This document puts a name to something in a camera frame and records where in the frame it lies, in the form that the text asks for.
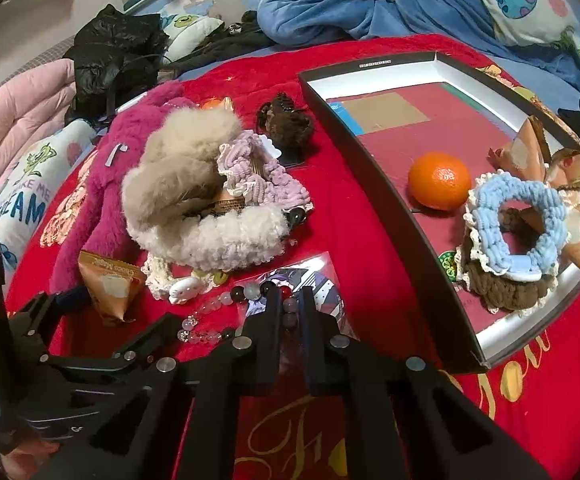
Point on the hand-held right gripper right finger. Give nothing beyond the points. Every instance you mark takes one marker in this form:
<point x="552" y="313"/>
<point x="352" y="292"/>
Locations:
<point x="312" y="320"/>

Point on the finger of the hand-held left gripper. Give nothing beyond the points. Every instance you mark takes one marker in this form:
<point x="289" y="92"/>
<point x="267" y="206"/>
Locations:
<point x="155" y="335"/>
<point x="72" y="300"/>

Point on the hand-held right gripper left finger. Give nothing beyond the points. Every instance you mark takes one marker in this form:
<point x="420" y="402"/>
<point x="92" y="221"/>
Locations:
<point x="270" y="310"/>

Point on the orange fruit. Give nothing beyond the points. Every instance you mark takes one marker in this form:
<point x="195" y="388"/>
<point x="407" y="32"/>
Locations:
<point x="440" y="180"/>

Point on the black shallow box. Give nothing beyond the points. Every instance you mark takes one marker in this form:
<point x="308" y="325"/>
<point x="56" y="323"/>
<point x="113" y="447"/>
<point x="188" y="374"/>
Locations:
<point x="395" y="130"/>

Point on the blue white knitted scrunchie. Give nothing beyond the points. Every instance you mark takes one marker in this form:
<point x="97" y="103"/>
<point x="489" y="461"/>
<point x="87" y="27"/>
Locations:
<point x="520" y="192"/>

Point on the person's left hand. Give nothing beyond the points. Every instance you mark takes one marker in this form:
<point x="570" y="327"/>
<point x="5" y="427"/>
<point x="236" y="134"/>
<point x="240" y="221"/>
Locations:
<point x="32" y="450"/>

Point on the clear plastic packet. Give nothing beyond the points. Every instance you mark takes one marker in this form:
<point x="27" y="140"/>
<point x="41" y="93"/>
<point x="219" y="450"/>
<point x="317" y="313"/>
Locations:
<point x="325" y="275"/>

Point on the white cat hair clip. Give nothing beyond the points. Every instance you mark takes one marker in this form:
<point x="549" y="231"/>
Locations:
<point x="187" y="290"/>

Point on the cream crochet scrunchie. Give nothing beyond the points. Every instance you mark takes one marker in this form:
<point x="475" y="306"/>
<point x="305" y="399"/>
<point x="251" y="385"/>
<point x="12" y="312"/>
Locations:
<point x="157" y="270"/>

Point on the cream fluffy scrunchie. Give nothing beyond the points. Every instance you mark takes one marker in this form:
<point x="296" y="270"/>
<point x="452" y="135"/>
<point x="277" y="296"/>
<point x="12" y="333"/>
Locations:
<point x="235" y="240"/>

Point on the red printed blanket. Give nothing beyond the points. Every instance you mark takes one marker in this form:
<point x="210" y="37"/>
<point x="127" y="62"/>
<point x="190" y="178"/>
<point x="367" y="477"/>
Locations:
<point x="370" y="240"/>

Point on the white printed pillow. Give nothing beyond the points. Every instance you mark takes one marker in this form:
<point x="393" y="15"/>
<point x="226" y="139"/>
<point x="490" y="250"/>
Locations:
<point x="25" y="195"/>

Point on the pink knitted scrunchie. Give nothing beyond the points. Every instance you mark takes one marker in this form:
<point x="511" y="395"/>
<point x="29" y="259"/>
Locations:
<point x="265" y="170"/>

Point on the tan fluffy scrunchie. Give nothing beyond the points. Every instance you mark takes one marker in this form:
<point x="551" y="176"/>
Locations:
<point x="180" y="170"/>

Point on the brown knitted scrunchie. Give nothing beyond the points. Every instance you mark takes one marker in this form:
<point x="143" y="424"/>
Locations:
<point x="485" y="285"/>

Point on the magenta plush toy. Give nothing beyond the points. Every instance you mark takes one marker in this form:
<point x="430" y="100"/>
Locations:
<point x="125" y="125"/>

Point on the dark brown hair claw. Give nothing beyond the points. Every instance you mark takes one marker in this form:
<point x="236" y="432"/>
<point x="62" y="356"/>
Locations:
<point x="285" y="125"/>

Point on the pink quilt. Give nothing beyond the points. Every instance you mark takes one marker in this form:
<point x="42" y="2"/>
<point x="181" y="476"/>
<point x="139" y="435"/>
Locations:
<point x="15" y="115"/>

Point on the small orange round object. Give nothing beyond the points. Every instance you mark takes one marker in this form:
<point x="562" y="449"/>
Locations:
<point x="212" y="105"/>

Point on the black puffer jacket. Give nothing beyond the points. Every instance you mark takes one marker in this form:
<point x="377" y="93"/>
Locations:
<point x="115" y="55"/>

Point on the dark cloth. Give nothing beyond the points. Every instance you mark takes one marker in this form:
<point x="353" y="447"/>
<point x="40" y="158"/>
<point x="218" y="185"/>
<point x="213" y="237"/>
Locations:
<point x="230" y="42"/>

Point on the small cartoon printed pillow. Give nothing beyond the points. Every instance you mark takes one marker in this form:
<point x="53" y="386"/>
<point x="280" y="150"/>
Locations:
<point x="190" y="25"/>

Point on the blue fleece blanket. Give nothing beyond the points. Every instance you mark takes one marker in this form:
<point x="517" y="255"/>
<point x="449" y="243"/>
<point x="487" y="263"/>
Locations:
<point x="330" y="5"/>

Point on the cartoon printed quilt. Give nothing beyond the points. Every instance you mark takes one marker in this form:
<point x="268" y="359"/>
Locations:
<point x="525" y="5"/>

